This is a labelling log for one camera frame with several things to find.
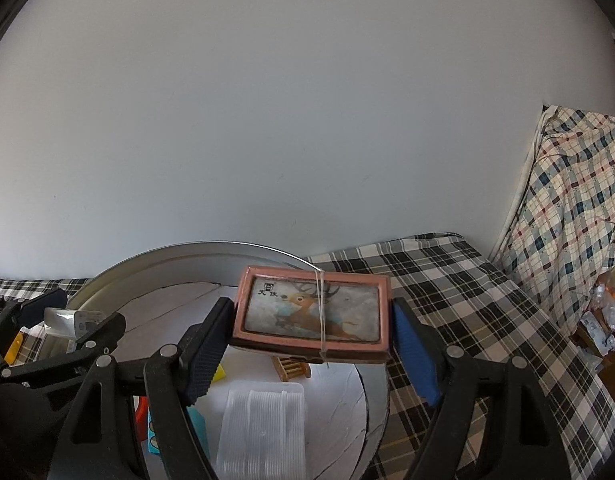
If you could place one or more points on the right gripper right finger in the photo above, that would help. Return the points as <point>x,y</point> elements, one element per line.
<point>521,439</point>

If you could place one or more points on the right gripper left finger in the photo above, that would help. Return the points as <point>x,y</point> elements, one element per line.
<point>99,439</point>

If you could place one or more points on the pink framed deer picture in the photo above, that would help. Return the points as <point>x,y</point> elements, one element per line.
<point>314,315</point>

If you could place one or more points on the silver rectangular item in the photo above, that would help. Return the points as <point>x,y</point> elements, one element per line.
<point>71,324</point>

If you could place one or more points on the red white round item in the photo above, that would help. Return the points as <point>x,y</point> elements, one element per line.
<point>141,417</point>

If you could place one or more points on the round cookie tin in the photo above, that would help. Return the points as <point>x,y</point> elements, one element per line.
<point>163,292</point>

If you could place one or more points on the black white plaid tablecloth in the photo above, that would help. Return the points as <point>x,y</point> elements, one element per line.
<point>455,289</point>

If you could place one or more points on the small yellow block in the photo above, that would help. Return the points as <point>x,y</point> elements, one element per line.
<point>219,374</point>

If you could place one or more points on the clear plastic bag of items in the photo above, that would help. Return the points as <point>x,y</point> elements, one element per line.
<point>598,320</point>

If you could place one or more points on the small wooden rack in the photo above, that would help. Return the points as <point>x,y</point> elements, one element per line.
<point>288,369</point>

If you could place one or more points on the colourful plaid draped cloth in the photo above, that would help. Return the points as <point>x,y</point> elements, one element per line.
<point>559,234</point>

